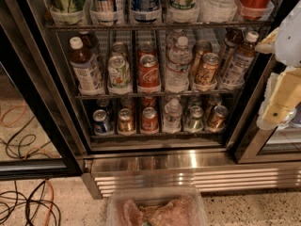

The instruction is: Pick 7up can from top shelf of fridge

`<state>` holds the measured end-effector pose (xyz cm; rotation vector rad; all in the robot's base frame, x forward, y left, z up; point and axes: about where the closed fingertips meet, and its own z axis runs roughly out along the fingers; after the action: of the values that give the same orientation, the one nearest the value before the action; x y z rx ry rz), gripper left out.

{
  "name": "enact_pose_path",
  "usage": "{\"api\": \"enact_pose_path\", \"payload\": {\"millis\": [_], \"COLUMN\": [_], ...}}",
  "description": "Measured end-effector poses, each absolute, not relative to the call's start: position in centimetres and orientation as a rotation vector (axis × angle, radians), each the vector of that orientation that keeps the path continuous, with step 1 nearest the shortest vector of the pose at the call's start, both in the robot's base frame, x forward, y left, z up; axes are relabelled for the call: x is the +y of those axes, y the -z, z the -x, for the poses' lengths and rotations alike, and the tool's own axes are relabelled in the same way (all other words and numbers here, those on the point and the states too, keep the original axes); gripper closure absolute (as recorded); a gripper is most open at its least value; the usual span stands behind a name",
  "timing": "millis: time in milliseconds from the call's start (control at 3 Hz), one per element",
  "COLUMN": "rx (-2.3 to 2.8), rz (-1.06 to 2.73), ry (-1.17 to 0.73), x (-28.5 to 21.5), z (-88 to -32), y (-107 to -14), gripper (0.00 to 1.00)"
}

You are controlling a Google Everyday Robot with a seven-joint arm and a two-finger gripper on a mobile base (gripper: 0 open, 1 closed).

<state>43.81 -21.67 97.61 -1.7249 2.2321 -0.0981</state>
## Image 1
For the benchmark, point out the red can bottom shelf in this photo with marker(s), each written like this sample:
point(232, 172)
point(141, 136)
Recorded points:
point(149, 119)

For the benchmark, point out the clear plastic food container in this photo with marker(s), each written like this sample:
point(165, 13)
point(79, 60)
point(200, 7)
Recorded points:
point(156, 206)

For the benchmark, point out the water bottle bottom shelf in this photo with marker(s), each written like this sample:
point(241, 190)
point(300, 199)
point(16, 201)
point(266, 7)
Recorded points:
point(172, 116)

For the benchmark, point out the water bottle middle shelf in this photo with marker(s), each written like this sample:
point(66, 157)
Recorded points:
point(179, 59)

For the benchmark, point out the Coca-Cola can middle shelf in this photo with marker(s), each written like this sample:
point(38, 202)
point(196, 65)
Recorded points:
point(148, 71)

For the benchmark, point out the gold can bottom shelf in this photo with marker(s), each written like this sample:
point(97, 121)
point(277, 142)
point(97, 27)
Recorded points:
point(126, 120)

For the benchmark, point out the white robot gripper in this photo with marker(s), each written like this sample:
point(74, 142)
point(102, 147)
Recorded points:
point(292, 41)

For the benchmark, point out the water bottle shelf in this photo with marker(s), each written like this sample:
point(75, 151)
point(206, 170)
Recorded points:
point(172, 116)
point(218, 11)
point(179, 59)

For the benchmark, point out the fridge left glass door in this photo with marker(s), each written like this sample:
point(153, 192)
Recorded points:
point(38, 124)

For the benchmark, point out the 7up can middle shelf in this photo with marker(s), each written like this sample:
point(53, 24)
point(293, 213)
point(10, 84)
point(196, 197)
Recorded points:
point(119, 71)

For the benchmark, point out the water bottle top shelf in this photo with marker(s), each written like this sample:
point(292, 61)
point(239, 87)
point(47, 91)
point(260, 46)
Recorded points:
point(218, 11)

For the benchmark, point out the fridge glass door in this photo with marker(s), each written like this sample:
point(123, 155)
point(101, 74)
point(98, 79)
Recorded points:
point(251, 144)
point(38, 124)

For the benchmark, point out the tea bottle middle right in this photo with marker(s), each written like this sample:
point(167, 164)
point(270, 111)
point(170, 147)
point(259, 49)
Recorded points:
point(241, 60)

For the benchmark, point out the tea bottle middle left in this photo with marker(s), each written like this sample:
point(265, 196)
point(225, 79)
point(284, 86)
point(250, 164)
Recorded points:
point(85, 66)

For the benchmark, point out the stainless fridge bottom grille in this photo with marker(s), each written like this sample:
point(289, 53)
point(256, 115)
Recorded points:
point(207, 171)

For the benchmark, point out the orange LaCroix can middle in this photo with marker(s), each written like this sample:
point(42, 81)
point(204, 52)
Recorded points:
point(207, 69)

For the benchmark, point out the fridge right glass door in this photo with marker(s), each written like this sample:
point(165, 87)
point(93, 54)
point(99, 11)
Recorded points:
point(251, 144)

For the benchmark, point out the green can bottom shelf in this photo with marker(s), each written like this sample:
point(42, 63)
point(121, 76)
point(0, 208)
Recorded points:
point(193, 121)

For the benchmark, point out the orange can bottom shelf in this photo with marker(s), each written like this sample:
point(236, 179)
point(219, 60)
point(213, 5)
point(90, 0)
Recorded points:
point(217, 118)

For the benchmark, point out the blue can bottom shelf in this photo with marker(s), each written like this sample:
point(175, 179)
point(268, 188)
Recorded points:
point(101, 122)

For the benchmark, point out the tea bottle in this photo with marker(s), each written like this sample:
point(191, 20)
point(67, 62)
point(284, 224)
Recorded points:
point(241, 60)
point(85, 66)

